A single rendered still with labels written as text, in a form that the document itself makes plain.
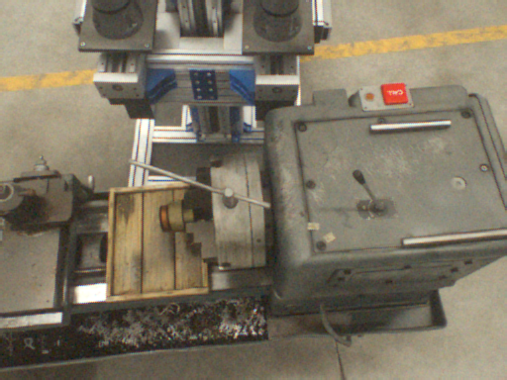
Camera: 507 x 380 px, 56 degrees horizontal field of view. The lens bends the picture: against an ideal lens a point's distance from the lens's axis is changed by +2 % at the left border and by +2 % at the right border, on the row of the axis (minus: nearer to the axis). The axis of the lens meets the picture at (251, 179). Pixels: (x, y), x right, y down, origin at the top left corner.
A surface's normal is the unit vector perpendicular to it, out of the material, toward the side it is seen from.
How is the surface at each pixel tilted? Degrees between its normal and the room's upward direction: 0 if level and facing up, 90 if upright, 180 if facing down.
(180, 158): 0
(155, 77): 0
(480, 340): 0
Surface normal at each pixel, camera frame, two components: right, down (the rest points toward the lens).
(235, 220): 0.05, 0.08
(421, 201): 0.00, -0.41
